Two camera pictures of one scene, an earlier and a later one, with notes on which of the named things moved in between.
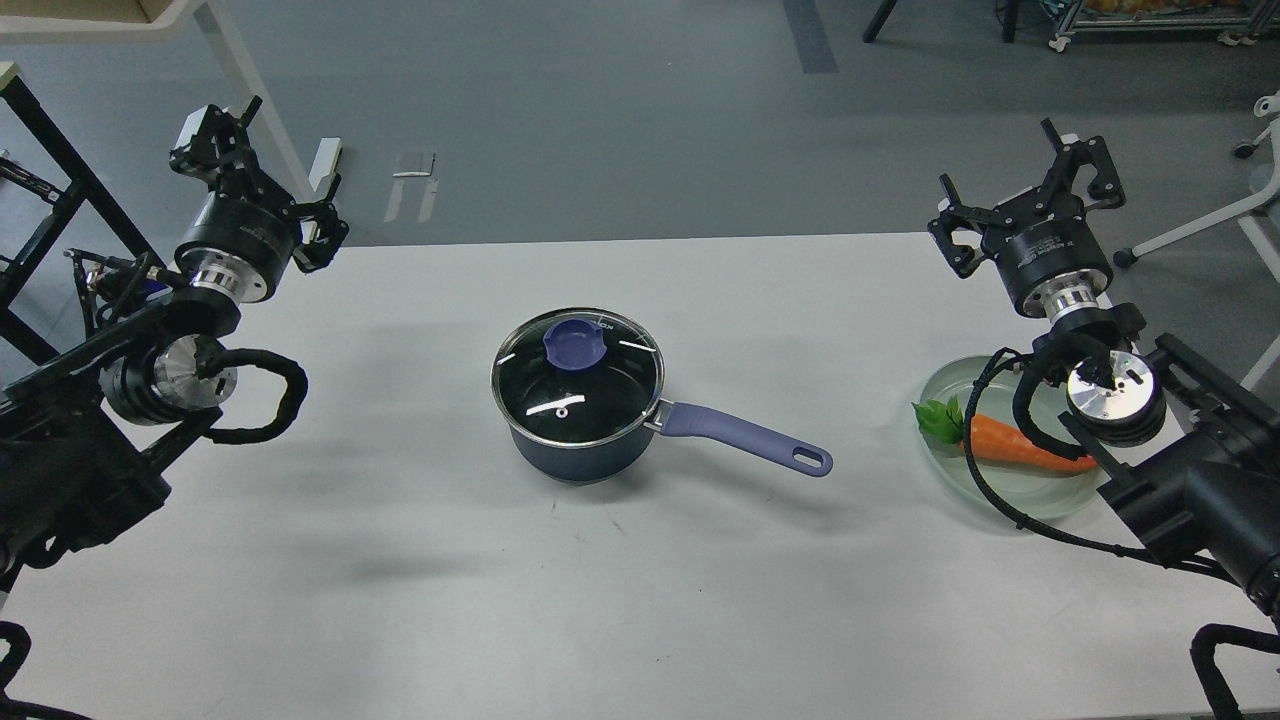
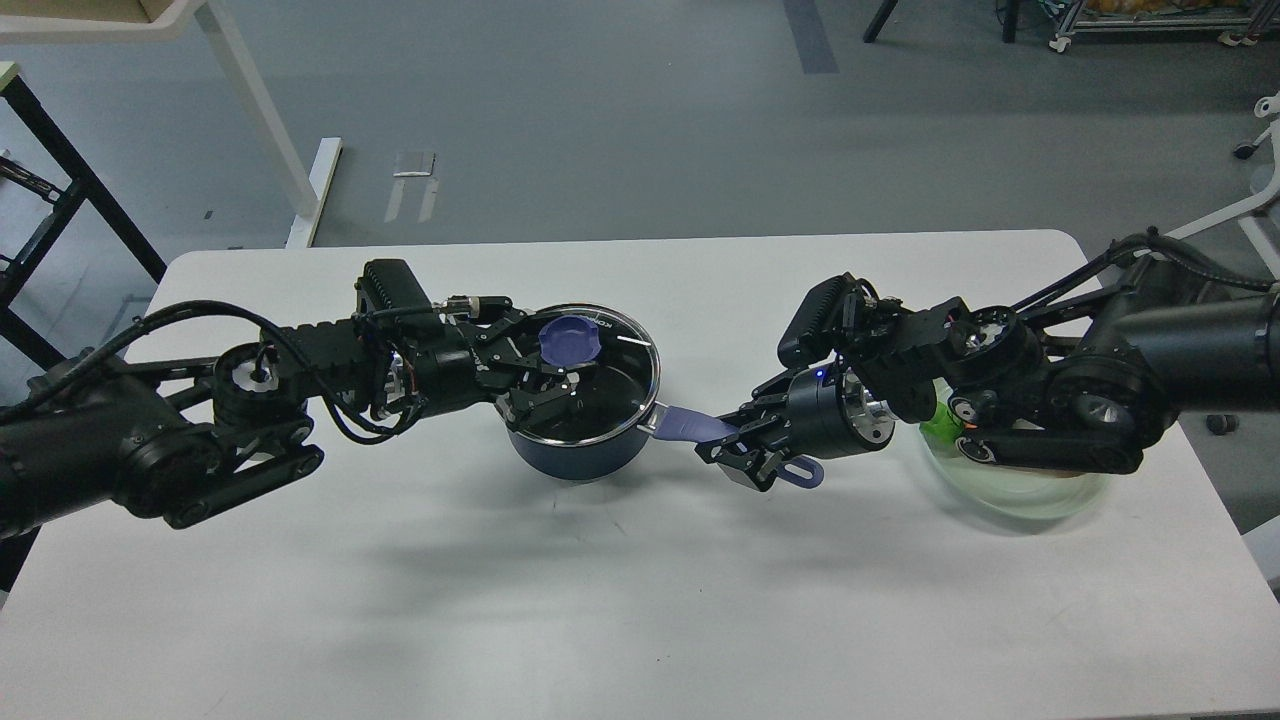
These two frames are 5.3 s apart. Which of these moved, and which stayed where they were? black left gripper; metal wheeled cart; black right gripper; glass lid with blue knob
Moved: black right gripper; black left gripper
Stayed: glass lid with blue knob; metal wheeled cart
